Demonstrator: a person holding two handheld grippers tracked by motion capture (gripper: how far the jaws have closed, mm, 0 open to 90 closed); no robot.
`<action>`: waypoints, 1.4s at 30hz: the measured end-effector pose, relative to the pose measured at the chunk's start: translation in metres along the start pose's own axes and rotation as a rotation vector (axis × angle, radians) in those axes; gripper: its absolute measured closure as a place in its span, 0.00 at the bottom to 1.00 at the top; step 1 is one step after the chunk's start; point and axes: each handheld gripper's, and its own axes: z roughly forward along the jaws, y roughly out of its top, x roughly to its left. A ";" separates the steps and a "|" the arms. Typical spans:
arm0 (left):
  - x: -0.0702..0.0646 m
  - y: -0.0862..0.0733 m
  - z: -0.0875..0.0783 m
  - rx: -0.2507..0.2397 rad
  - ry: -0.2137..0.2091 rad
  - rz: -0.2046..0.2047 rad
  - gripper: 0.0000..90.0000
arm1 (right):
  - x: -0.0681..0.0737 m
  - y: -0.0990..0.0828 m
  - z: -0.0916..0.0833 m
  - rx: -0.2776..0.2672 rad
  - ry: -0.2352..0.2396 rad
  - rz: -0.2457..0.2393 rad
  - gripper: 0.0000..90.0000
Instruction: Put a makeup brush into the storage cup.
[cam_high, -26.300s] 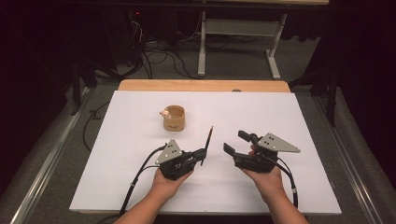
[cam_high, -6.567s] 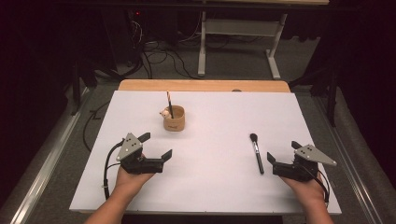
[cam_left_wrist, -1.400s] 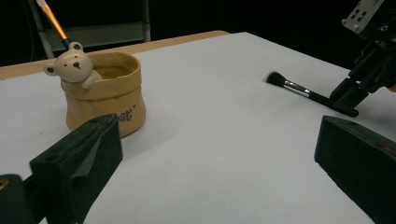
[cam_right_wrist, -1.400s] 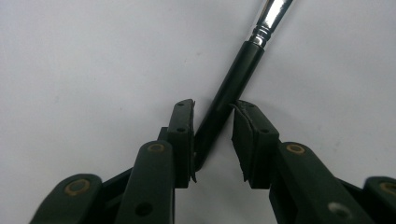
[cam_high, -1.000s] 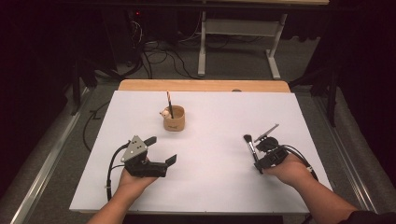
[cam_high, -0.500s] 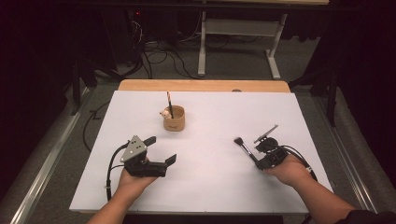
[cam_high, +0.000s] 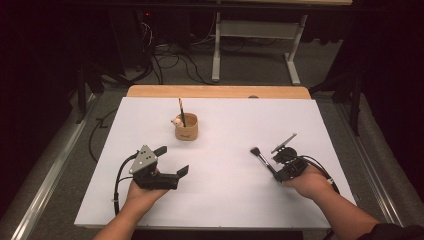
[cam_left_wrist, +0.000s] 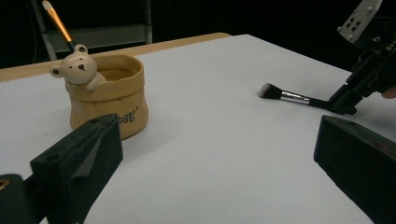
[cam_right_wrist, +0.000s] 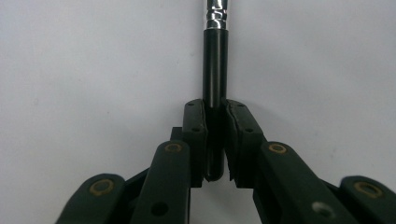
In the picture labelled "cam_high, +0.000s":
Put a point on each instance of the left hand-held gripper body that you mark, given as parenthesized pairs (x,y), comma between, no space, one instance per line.
(145,160)

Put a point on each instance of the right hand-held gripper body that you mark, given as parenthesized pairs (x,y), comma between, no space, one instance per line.
(291,163)

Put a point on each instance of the black makeup brush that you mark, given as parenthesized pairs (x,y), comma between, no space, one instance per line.
(263,160)

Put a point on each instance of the tan bag-shaped pen holder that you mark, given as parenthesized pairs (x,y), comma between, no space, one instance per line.
(186,131)

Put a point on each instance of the black pencil with tan end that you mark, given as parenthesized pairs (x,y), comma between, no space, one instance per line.
(182,113)

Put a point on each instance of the person's right hand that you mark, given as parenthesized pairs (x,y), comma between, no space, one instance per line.
(311,185)

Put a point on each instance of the person's left hand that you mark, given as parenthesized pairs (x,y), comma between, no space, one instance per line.
(141,200)

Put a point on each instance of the white board sheet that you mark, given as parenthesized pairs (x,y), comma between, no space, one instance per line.
(226,186)

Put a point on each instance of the black metal stand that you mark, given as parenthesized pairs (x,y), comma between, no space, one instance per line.
(81,100)
(356,110)

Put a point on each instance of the dark computer tower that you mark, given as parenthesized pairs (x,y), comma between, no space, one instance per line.
(133,40)

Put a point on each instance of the aluminium floor rail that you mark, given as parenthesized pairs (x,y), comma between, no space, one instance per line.
(383,200)
(50,181)

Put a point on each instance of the white metal desk frame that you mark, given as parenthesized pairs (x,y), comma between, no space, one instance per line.
(256,29)

